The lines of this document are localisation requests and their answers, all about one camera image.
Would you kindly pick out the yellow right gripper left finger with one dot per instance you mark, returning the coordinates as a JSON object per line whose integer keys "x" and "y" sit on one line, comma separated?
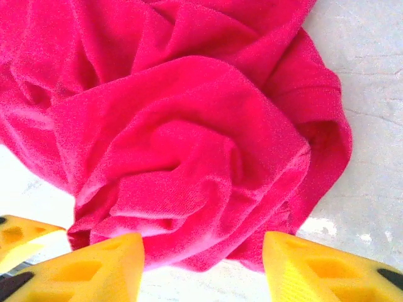
{"x": 94, "y": 277}

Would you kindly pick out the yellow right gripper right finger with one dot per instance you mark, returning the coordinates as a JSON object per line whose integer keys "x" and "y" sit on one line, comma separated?
{"x": 315, "y": 277}

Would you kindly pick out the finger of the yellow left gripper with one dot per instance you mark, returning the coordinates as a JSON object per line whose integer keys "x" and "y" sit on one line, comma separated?
{"x": 22, "y": 239}

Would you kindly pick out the pink-red t-shirt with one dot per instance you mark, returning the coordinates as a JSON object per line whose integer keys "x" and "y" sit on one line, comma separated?
{"x": 189, "y": 110}

